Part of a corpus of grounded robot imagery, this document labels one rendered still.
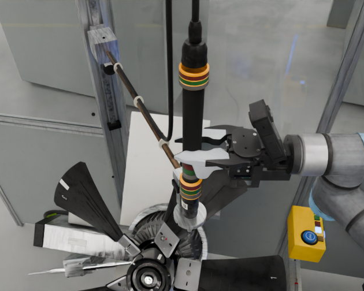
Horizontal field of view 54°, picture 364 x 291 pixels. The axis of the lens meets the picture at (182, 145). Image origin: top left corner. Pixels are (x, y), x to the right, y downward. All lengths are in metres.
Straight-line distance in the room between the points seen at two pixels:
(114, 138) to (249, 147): 0.94
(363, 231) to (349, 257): 1.59
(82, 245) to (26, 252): 1.44
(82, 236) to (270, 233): 1.20
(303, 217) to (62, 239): 0.80
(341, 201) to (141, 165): 0.68
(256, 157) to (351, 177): 0.17
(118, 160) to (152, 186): 0.42
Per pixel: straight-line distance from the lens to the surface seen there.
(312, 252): 1.27
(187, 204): 0.71
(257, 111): 0.56
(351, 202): 0.71
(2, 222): 2.80
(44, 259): 2.53
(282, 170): 0.66
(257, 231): 2.08
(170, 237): 0.97
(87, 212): 1.03
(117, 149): 1.53
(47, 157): 1.99
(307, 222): 1.30
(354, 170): 0.67
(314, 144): 0.63
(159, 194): 1.19
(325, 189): 0.72
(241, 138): 0.62
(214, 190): 0.91
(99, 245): 1.16
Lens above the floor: 2.10
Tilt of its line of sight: 44 degrees down
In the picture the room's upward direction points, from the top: straight up
